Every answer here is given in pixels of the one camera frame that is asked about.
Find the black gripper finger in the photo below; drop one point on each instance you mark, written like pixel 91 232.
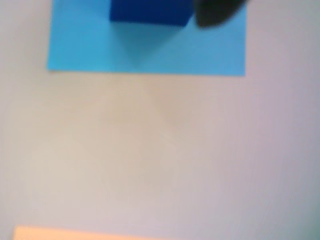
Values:
pixel 215 11

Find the small blue cube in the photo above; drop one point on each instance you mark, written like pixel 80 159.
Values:
pixel 150 11

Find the blue square sheet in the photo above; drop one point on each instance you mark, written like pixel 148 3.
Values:
pixel 75 37

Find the orange square sheet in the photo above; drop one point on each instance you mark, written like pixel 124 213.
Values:
pixel 62 234

